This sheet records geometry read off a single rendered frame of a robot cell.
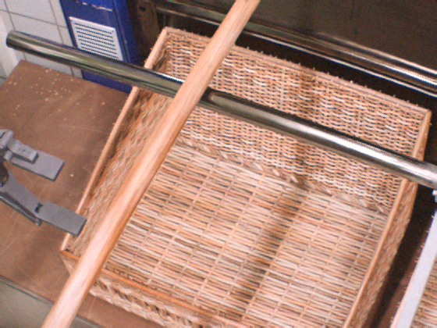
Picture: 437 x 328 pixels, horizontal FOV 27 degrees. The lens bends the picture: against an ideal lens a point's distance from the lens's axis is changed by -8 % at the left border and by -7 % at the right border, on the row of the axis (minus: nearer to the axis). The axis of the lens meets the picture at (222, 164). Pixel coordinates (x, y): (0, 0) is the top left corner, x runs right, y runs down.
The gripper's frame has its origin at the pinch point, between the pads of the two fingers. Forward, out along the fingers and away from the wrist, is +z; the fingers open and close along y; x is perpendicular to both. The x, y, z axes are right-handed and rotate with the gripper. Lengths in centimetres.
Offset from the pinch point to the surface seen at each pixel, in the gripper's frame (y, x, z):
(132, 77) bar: 1.1, -21.6, -1.6
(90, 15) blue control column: 36, -57, -38
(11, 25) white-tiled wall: 52, -60, -68
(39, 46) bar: 1.0, -22.2, -19.0
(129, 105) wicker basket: 37, -39, -19
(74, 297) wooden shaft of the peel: -1.8, 12.9, 9.2
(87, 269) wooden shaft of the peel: -2.1, 8.8, 9.0
